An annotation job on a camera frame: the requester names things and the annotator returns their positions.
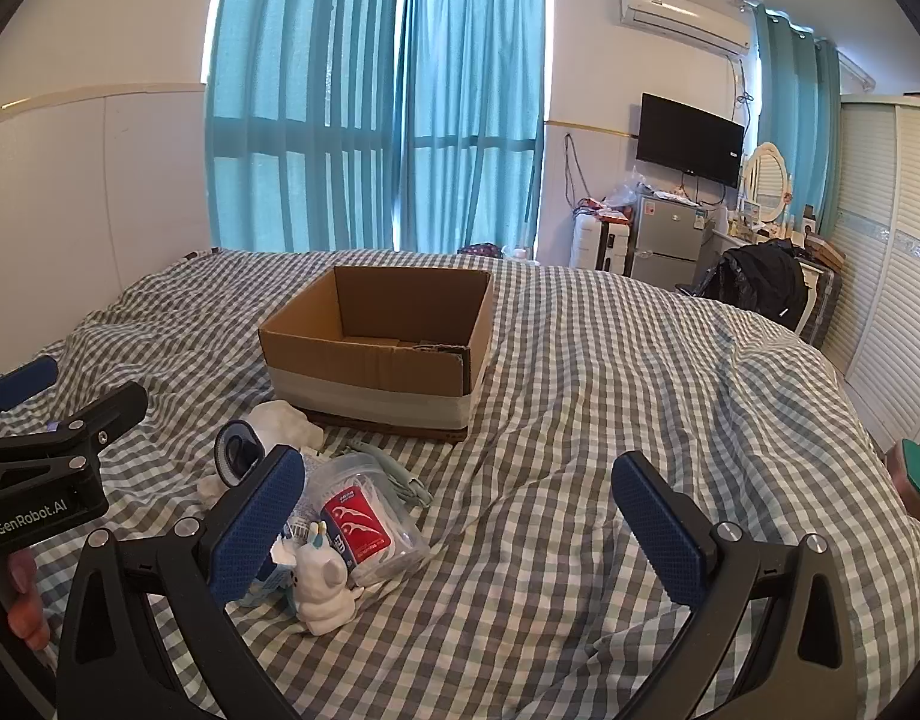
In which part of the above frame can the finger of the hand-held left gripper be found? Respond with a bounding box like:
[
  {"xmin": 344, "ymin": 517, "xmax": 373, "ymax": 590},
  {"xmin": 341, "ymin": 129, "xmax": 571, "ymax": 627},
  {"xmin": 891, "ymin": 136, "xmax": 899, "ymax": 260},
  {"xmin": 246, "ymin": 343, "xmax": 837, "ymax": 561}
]
[
  {"xmin": 0, "ymin": 381, "xmax": 150, "ymax": 475},
  {"xmin": 0, "ymin": 355, "xmax": 60, "ymax": 425}
]

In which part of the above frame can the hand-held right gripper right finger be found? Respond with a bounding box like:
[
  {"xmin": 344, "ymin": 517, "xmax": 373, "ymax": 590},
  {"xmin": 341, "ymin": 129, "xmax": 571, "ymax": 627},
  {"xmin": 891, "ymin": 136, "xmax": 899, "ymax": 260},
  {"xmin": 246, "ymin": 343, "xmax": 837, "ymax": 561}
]
[{"xmin": 611, "ymin": 451, "xmax": 915, "ymax": 720}]

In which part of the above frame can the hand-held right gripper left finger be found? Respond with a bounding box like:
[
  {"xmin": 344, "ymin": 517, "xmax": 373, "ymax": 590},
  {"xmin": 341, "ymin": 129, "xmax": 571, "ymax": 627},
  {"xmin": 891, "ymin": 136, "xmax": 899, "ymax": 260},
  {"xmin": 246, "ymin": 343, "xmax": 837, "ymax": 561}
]
[{"xmin": 53, "ymin": 444, "xmax": 307, "ymax": 720}]

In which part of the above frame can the blue and white packet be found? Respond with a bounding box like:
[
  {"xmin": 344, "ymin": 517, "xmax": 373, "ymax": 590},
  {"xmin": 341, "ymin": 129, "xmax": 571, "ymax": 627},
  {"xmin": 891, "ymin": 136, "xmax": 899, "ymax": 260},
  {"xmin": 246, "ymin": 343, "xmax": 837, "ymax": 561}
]
[{"xmin": 238, "ymin": 514, "xmax": 318, "ymax": 608}]

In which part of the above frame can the white unicorn figurine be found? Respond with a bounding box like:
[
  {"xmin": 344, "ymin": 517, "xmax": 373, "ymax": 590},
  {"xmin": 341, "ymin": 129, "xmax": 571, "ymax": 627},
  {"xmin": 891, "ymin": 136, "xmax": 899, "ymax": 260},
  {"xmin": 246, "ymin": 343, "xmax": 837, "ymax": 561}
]
[{"xmin": 290, "ymin": 517, "xmax": 367, "ymax": 635}]

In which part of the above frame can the white plush toy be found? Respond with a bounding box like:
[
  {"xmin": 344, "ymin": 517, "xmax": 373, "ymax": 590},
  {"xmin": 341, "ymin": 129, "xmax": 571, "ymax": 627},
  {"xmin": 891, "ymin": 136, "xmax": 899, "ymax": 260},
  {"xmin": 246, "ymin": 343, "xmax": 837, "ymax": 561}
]
[{"xmin": 197, "ymin": 401, "xmax": 326, "ymax": 502}]

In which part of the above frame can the clear floss pick box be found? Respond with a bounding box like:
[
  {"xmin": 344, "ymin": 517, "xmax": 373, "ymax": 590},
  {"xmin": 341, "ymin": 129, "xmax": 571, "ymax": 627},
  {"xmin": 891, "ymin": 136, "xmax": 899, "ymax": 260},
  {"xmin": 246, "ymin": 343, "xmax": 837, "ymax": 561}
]
[{"xmin": 310, "ymin": 450, "xmax": 432, "ymax": 587}]

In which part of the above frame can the cardboard box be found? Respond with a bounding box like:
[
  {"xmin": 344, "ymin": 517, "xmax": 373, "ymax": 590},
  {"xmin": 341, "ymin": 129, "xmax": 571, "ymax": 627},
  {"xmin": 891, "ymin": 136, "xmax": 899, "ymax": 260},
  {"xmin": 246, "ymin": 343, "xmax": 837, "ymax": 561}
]
[{"xmin": 257, "ymin": 265, "xmax": 497, "ymax": 445}]

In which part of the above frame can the person's left hand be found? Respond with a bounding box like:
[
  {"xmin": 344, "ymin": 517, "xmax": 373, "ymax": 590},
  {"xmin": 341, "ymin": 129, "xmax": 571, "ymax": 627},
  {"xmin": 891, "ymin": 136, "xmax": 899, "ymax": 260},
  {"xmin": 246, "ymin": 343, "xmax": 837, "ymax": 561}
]
[{"xmin": 0, "ymin": 546, "xmax": 53, "ymax": 653}]

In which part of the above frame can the grey checkered bed sheet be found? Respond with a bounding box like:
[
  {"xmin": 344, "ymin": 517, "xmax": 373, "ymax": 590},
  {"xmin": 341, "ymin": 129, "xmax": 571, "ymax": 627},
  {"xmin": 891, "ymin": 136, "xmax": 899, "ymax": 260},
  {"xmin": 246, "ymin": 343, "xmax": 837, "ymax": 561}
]
[{"xmin": 0, "ymin": 247, "xmax": 920, "ymax": 720}]

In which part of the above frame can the pink stool green top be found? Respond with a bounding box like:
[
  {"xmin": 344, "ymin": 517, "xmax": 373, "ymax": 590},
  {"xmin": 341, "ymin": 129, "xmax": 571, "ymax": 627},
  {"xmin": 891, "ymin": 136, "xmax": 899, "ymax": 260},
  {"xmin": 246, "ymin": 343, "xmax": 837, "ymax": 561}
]
[{"xmin": 883, "ymin": 439, "xmax": 920, "ymax": 522}]

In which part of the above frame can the black backpack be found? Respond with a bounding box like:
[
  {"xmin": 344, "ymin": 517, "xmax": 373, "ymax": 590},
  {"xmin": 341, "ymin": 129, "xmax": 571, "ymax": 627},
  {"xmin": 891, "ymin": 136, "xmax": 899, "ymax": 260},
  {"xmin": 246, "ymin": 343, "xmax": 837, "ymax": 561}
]
[{"xmin": 718, "ymin": 240, "xmax": 810, "ymax": 331}]

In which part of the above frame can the dressing table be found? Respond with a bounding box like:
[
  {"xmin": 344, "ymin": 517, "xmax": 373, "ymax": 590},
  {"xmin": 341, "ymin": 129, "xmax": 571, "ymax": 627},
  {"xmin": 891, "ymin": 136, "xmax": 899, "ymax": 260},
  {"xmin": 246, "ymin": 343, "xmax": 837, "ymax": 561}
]
[{"xmin": 793, "ymin": 251, "xmax": 843, "ymax": 350}]

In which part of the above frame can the white suitcase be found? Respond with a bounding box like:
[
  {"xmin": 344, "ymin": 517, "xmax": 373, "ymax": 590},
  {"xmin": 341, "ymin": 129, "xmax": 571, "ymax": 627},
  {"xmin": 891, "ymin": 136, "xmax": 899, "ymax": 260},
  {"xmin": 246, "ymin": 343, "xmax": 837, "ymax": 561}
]
[{"xmin": 596, "ymin": 221, "xmax": 635, "ymax": 276}]

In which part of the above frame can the silver mini fridge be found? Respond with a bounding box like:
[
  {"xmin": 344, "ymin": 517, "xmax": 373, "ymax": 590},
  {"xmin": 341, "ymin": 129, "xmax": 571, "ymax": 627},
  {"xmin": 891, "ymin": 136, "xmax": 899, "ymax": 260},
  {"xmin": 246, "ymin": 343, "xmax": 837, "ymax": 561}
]
[{"xmin": 628, "ymin": 191, "xmax": 712, "ymax": 287}]

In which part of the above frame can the clear plastic bag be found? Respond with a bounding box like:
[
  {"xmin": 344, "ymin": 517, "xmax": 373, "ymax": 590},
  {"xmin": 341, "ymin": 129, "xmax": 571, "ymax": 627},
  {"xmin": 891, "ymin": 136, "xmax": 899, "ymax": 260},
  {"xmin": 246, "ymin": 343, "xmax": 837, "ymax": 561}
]
[{"xmin": 602, "ymin": 169, "xmax": 660, "ymax": 215}]

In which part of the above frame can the white louvered wardrobe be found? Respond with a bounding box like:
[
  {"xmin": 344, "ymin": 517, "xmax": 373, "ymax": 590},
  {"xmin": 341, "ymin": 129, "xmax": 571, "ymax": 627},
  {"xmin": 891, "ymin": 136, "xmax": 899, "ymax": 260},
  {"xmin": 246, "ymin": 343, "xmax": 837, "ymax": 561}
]
[{"xmin": 820, "ymin": 94, "xmax": 920, "ymax": 451}]

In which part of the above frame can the white oval vanity mirror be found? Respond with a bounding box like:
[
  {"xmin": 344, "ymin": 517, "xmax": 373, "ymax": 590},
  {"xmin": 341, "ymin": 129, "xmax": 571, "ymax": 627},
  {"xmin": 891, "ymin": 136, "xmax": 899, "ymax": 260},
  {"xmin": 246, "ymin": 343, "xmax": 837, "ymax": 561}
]
[{"xmin": 741, "ymin": 141, "xmax": 795, "ymax": 226}]

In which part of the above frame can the wide teal curtain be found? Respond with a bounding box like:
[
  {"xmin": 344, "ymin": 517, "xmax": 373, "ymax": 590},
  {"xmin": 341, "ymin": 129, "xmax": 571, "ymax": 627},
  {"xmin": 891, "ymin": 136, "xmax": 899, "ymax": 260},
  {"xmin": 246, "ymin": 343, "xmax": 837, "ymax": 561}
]
[{"xmin": 205, "ymin": 0, "xmax": 402, "ymax": 252}]

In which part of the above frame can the narrow teal curtain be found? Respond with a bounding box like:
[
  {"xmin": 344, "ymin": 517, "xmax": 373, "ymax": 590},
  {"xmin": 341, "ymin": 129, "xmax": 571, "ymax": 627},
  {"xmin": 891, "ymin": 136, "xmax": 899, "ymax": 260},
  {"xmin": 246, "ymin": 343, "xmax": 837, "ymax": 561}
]
[{"xmin": 752, "ymin": 4, "xmax": 843, "ymax": 241}]

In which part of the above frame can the white air conditioner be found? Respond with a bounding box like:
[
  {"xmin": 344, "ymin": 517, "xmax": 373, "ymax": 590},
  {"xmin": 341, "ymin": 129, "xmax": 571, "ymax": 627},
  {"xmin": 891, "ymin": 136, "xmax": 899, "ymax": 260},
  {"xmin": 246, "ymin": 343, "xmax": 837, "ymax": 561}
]
[{"xmin": 619, "ymin": 0, "xmax": 753, "ymax": 57}]

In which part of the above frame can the black wall television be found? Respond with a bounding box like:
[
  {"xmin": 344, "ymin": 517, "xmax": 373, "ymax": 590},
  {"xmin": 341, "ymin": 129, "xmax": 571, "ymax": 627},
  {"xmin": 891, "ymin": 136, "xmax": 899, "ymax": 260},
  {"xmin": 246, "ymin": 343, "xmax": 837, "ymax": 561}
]
[{"xmin": 636, "ymin": 92, "xmax": 746, "ymax": 188}]

